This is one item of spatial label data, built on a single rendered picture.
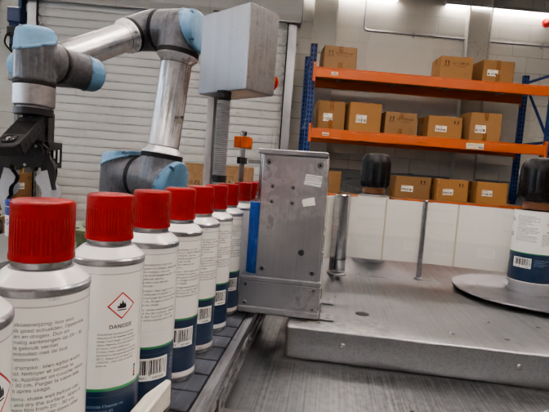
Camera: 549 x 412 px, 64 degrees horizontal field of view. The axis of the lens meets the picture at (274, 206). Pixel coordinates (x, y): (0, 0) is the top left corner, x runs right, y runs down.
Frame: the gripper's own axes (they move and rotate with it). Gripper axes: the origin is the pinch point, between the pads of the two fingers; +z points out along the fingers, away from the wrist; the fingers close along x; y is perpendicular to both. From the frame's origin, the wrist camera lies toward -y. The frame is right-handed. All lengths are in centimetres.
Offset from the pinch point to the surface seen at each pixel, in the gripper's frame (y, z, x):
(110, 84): 463, -100, 136
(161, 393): -55, 6, -38
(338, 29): 477, -192, -138
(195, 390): -44, 12, -39
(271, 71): 17, -34, -46
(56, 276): -64, -5, -34
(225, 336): -29, 12, -42
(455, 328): -20, 12, -78
